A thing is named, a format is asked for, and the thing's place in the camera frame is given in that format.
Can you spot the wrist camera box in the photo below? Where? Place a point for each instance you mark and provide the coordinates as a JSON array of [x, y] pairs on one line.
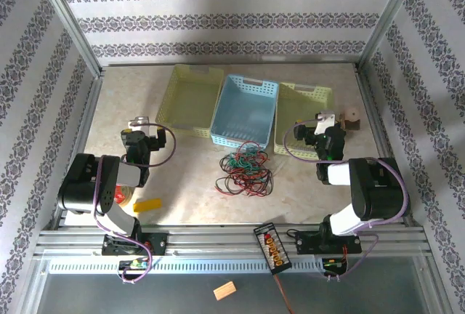
[[325, 121], [140, 121]]

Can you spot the black board with orange connectors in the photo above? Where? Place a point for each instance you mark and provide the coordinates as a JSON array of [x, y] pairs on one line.
[[272, 250]]

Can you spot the aluminium frame post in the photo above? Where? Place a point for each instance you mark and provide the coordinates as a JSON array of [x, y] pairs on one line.
[[390, 19], [69, 23]]

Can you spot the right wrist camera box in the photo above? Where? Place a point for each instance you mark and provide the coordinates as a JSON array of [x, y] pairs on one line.
[[325, 121]]

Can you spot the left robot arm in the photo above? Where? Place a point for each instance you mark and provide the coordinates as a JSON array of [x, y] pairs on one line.
[[87, 183]]

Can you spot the wide aluminium extrusion rail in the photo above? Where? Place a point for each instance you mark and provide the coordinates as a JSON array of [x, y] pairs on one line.
[[218, 239]]

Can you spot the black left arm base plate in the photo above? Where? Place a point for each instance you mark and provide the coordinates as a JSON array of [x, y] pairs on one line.
[[160, 243]]

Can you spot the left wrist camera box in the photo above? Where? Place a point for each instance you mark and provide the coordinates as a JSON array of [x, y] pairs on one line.
[[140, 121]]

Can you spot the aluminium side rail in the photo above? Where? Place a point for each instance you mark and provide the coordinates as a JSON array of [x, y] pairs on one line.
[[85, 132], [378, 128]]

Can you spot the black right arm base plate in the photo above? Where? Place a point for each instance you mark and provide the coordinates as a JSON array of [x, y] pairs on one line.
[[309, 243]]

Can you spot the small wooden block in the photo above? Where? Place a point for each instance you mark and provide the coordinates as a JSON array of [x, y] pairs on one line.
[[224, 291]]

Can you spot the brown spool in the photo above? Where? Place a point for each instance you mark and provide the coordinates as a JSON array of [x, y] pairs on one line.
[[350, 115]]

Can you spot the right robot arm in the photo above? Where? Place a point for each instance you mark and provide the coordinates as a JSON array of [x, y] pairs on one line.
[[378, 190]]

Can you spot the thin aluminium rail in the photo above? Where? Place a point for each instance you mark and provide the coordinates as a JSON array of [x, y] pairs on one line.
[[232, 64]]

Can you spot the yellow-green perforated plastic basket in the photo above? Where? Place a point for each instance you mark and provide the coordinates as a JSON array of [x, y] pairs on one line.
[[189, 103], [294, 110]]

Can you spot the yellow block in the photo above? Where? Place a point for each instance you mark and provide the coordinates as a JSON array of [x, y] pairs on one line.
[[147, 205]]

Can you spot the blue perforated plastic basket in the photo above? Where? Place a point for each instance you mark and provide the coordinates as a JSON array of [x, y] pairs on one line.
[[243, 110]]

